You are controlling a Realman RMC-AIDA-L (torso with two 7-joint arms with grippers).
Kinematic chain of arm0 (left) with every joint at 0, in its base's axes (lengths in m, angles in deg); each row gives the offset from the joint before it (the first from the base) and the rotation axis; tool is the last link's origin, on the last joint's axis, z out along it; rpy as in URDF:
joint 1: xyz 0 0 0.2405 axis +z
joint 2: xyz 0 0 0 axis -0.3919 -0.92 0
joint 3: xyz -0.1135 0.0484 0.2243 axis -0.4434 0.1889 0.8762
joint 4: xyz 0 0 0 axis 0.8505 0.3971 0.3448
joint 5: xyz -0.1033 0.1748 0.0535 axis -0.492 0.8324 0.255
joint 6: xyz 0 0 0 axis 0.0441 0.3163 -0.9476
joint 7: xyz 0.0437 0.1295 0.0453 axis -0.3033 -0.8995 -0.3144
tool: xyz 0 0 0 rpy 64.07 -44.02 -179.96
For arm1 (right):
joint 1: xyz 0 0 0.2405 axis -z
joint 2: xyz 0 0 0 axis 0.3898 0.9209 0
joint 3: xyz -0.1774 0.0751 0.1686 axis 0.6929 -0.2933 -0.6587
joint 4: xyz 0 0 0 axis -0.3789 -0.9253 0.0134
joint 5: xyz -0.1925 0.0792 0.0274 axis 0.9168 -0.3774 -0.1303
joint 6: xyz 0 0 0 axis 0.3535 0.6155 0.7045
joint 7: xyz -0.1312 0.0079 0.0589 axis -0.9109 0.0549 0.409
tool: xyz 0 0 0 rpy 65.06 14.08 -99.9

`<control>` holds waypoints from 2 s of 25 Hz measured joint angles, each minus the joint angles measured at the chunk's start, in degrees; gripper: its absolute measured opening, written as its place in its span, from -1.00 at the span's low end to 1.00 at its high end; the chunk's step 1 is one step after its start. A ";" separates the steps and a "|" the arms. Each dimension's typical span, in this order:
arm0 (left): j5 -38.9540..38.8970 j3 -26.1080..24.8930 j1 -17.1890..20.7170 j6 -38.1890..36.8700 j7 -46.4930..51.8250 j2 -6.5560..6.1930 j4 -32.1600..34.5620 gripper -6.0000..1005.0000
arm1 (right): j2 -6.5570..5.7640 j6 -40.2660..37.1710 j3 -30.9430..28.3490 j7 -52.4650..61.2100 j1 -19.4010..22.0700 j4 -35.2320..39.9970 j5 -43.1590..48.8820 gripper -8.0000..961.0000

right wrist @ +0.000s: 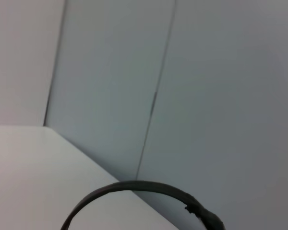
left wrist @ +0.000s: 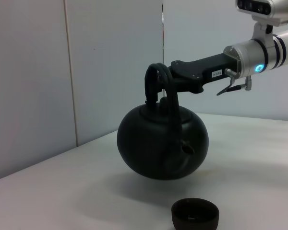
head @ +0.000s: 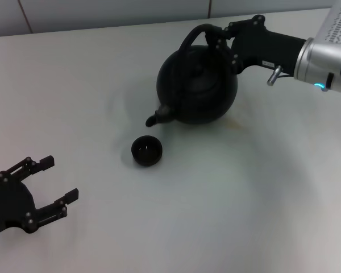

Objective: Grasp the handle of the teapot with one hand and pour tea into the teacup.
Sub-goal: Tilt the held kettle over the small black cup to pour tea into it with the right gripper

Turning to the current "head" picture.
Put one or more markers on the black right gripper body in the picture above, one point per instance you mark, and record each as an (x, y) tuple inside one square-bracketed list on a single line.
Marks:
[(267, 48)]

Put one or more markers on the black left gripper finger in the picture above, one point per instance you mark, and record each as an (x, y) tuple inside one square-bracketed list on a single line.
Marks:
[(47, 163), (71, 196)]

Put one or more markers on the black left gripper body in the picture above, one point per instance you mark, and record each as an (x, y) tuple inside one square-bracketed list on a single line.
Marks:
[(11, 204)]

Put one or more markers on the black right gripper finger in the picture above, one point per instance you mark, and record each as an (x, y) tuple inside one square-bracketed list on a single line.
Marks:
[(226, 48), (227, 29)]

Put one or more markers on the black cast iron teapot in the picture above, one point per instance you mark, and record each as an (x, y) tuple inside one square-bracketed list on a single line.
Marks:
[(201, 94)]

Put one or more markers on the small black teacup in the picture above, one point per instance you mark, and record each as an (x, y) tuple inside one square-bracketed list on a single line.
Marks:
[(146, 150)]

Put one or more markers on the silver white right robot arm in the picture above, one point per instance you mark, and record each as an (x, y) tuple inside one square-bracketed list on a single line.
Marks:
[(315, 62)]

